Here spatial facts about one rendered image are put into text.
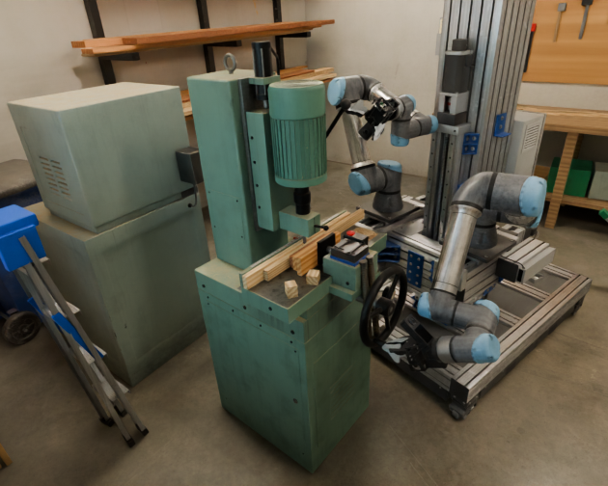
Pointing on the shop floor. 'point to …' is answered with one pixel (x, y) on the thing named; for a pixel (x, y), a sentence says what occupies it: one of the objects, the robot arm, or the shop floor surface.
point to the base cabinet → (290, 378)
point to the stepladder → (54, 309)
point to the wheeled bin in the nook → (1, 191)
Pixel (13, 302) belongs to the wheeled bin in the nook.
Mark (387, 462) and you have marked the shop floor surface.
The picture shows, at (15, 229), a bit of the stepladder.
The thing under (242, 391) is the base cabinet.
